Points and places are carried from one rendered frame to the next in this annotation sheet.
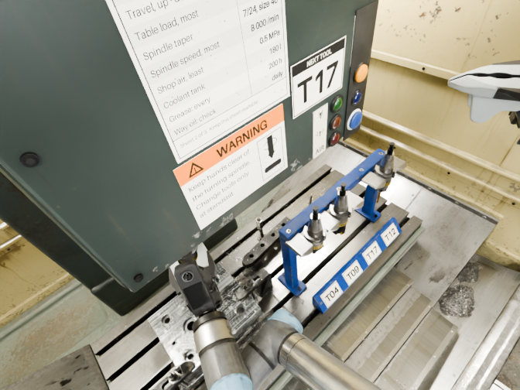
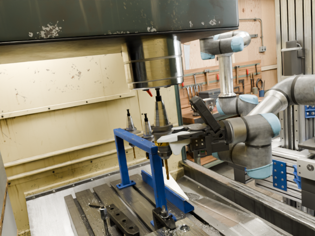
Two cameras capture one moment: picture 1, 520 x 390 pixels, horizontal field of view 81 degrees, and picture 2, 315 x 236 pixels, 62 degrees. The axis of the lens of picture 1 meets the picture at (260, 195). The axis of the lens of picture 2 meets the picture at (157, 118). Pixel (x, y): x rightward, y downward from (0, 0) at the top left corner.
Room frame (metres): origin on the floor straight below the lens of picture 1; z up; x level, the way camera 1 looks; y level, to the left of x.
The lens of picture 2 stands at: (0.33, 0.92, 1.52)
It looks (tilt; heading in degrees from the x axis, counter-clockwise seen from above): 11 degrees down; 278
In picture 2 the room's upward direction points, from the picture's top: 7 degrees counter-clockwise
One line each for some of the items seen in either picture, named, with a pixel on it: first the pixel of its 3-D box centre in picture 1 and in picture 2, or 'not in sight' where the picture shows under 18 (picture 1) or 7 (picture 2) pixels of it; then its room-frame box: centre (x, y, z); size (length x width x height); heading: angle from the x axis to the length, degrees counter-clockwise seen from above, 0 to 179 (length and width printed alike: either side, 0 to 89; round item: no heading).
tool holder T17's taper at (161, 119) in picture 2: not in sight; (160, 112); (0.41, 0.20, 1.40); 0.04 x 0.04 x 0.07
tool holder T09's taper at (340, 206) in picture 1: (341, 200); (147, 128); (0.53, -0.22, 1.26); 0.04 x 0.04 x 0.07
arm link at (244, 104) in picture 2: not in sight; (247, 105); (-0.04, -0.85, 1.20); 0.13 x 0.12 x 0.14; 158
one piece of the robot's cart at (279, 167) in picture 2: not in sight; (279, 174); (-0.14, -0.61, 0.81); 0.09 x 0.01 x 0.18; 128
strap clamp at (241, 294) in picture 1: (253, 287); (165, 224); (0.46, 0.08, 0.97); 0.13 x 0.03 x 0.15; 123
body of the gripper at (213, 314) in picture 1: (203, 302); (207, 137); (0.29, 0.16, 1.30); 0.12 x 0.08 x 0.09; 15
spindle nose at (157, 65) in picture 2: not in sight; (153, 63); (0.42, 0.18, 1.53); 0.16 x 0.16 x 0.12
